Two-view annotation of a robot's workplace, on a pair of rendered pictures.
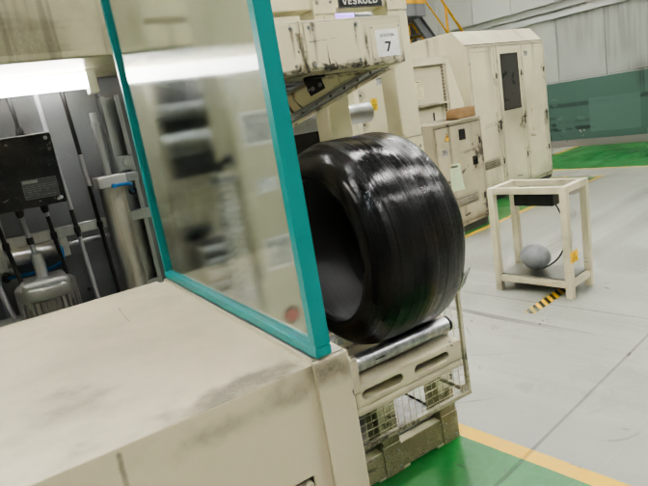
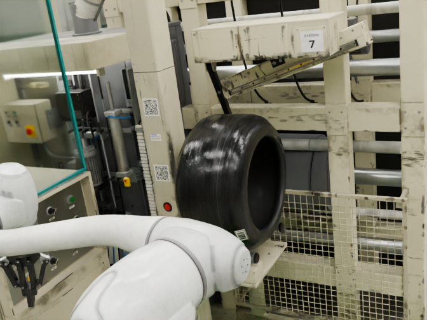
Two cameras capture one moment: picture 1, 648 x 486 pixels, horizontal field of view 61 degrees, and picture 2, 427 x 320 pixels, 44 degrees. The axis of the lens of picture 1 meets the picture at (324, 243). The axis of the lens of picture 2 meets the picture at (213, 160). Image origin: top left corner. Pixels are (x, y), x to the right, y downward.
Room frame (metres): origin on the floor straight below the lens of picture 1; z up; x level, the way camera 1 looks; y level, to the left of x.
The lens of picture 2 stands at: (0.40, -1.87, 1.96)
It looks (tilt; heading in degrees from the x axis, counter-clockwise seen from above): 18 degrees down; 60
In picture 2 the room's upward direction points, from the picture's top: 8 degrees counter-clockwise
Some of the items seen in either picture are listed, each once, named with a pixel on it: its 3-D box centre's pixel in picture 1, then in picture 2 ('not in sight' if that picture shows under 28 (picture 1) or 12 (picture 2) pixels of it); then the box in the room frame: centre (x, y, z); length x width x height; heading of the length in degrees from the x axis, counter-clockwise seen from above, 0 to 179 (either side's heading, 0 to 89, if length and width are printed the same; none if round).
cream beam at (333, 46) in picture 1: (304, 53); (267, 38); (1.80, -0.04, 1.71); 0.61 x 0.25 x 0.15; 120
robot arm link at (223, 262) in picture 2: not in sight; (199, 257); (0.77, -1.12, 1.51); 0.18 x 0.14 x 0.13; 112
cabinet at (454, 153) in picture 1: (444, 177); not in sight; (6.27, -1.47, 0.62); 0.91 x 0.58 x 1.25; 130
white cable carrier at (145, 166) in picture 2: not in sight; (151, 175); (1.26, 0.19, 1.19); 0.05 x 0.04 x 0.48; 30
